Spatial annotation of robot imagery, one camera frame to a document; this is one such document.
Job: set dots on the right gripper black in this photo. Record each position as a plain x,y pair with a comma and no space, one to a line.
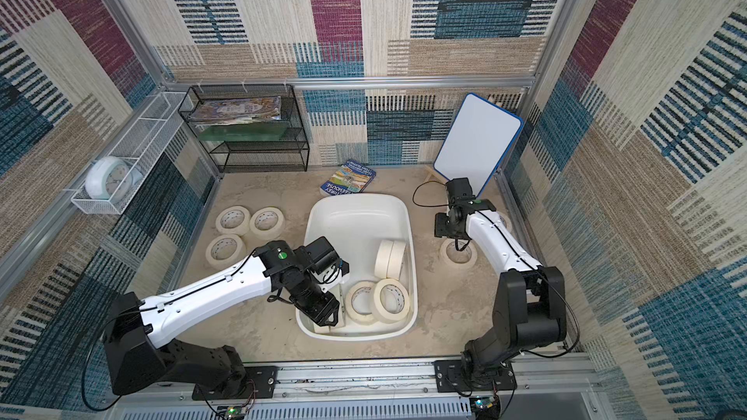
445,226

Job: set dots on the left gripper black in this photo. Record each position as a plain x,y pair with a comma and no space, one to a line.
325,311

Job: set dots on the masking tape roll beneath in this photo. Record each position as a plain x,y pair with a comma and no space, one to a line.
462,258

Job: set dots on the masking tape roll two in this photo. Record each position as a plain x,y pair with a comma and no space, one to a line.
506,221

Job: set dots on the masking tape roll one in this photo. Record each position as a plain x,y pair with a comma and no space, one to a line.
267,223

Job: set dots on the masking tape roll five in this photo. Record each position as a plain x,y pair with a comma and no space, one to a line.
225,250

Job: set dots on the masking tape roll three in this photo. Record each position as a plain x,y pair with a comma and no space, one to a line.
234,220

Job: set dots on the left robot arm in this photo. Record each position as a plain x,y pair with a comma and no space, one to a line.
140,336

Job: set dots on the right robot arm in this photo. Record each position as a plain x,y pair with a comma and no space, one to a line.
529,310

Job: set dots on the flat tape roll front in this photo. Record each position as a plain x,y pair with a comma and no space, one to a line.
358,303

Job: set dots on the tilted tape roll front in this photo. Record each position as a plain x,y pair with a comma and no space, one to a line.
390,301

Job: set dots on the upright tape roll pair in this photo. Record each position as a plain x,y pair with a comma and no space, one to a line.
390,257

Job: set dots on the white plastic storage box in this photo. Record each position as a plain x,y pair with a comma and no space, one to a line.
355,225

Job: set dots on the wooden easel stand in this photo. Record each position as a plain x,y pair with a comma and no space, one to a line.
433,176

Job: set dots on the blue-framed whiteboard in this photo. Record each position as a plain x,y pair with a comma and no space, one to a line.
479,139

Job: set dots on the colourful book on table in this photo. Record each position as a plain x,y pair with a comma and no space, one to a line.
350,178

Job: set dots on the green book on shelf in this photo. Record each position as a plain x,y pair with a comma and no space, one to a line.
271,131

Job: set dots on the colourful book on shelf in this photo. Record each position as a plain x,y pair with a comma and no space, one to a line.
228,112

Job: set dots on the white round alarm clock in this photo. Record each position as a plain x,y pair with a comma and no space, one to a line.
111,178

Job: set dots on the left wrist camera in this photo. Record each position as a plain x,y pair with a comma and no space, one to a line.
327,267

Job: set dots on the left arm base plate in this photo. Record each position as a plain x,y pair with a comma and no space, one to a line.
258,383

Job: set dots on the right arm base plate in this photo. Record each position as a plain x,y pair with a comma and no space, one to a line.
453,377

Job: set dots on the black wire shelf rack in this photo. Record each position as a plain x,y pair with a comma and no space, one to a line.
290,153

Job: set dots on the white wire wall basket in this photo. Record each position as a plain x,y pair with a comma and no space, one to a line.
141,145

